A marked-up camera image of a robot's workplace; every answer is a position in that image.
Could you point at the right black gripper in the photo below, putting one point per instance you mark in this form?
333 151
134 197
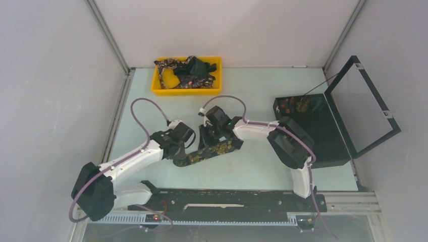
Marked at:
204 139

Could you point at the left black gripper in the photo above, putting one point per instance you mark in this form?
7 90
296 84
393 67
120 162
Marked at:
180 154

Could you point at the navy gold floral tie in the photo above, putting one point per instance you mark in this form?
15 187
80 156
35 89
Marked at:
208 152

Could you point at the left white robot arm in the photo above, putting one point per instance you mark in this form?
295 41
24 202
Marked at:
99 189

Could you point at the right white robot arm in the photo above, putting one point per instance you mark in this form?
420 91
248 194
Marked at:
293 146

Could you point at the rolled ties in box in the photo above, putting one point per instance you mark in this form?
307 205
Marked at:
295 104

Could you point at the black pink floral tie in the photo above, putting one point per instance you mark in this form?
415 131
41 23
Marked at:
185 82

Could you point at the yellow plastic bin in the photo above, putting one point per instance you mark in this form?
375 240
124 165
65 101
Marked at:
171 80

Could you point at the dark green tie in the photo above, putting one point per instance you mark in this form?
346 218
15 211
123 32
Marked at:
193 66

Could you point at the black storage box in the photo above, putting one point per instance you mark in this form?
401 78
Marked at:
318 122

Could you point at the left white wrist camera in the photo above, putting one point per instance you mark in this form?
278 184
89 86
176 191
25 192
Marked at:
173 123

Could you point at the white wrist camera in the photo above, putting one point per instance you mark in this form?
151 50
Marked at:
173 123
202 113

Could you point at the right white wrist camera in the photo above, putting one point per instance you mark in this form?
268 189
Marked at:
202 113

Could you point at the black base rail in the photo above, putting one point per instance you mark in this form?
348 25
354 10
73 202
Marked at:
184 205

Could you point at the black box lid frame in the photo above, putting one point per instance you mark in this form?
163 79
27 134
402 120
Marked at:
363 118

